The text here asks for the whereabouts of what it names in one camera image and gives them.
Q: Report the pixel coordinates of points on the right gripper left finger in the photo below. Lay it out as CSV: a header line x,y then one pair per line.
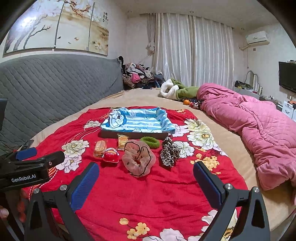
x,y
52,215

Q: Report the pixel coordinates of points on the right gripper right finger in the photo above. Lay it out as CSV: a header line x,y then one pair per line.
x,y
252,223

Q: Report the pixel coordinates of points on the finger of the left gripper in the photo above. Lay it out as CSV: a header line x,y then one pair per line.
x,y
19,155
52,159

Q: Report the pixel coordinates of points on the brown rice cracker packet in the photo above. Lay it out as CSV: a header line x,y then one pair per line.
x,y
99,149

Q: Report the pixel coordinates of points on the red blue toy helmet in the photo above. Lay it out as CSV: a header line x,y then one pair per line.
x,y
111,155

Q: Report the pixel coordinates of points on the yellow rice cracker packet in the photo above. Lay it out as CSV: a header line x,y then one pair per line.
x,y
122,140

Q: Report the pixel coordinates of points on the pink mesh scrunchie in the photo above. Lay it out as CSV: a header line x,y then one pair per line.
x,y
138,158

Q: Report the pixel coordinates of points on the leopard print scrunchie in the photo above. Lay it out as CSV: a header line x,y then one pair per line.
x,y
170,152

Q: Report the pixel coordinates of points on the green fuzzy scrunchie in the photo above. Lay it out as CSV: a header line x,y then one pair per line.
x,y
153,143

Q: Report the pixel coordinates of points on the beige bed sheet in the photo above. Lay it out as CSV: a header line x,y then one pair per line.
x,y
278,200

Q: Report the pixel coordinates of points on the grey quilted headboard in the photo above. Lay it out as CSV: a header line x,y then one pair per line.
x,y
44,89

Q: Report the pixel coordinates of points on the pink quilted duvet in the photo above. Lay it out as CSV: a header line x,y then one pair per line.
x,y
266,132

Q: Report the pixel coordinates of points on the red floral blanket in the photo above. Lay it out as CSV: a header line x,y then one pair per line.
x,y
166,204

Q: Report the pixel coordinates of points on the blue striped cartoon tray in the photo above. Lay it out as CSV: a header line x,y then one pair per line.
x,y
137,123

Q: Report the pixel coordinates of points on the white drawer cabinet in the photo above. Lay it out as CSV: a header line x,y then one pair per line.
x,y
289,110

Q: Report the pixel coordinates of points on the pile of clothes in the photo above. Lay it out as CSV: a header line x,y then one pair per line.
x,y
139,76

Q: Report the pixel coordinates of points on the small red patterned item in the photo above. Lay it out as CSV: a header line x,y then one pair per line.
x,y
195,105

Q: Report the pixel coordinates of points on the orange fruit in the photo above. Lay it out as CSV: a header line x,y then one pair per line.
x,y
186,102

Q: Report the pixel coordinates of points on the oval mirror on dresser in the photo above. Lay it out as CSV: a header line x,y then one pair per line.
x,y
252,80

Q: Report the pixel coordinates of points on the green white plush garment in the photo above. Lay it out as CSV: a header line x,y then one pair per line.
x,y
175,90

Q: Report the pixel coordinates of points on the white sheer curtain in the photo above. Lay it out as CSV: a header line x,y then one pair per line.
x,y
191,49

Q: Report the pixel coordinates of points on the white air conditioner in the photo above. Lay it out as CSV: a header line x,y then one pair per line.
x,y
256,39

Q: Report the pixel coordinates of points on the floral wall painting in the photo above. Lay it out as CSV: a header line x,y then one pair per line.
x,y
70,25

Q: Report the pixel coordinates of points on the black wall television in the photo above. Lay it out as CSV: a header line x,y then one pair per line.
x,y
287,76

